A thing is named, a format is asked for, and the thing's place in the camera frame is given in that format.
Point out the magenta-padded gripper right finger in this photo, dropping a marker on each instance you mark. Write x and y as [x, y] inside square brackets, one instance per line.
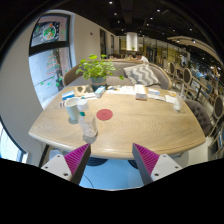
[165, 165]

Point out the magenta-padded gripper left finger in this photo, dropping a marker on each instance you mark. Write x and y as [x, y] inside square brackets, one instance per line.
[58, 165]

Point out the clear plastic bottle white cap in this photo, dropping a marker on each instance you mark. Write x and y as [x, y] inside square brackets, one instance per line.
[88, 126]

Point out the white ceramic cup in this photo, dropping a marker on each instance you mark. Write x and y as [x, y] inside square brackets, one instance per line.
[71, 110]

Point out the blister pack of pills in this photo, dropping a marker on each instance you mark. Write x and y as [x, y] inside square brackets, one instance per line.
[61, 104]

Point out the grey tufted chair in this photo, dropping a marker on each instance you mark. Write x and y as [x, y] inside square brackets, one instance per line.
[200, 115]

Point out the clear drinking glass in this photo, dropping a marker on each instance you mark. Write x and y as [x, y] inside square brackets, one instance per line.
[178, 102]

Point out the white paper sheet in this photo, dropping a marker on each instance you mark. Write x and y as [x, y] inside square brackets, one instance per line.
[170, 99]

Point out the flat round red coaster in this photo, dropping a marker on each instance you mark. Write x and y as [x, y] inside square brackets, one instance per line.
[104, 114]

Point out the white teal tube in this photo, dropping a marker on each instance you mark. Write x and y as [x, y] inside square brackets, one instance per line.
[88, 96]

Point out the white printed leaflet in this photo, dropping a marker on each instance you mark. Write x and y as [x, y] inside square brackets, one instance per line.
[124, 90]

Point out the beige armchair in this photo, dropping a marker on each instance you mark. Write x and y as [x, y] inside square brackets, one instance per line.
[68, 77]

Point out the grey curved sofa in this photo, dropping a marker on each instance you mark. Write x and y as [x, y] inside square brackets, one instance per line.
[163, 76]

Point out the group of round-backed chairs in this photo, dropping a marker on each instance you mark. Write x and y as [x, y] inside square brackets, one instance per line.
[187, 76]

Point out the grey white chevron cushion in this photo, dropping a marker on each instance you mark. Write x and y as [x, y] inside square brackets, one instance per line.
[141, 75]

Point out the green potted plant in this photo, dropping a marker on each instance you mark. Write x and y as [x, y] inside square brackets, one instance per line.
[96, 68]

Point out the person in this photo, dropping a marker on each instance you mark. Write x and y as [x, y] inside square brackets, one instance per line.
[143, 59]

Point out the window poster with round print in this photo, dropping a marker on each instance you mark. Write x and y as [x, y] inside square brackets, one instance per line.
[50, 31]

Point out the group of ceiling lights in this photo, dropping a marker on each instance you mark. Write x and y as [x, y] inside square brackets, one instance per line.
[146, 20]

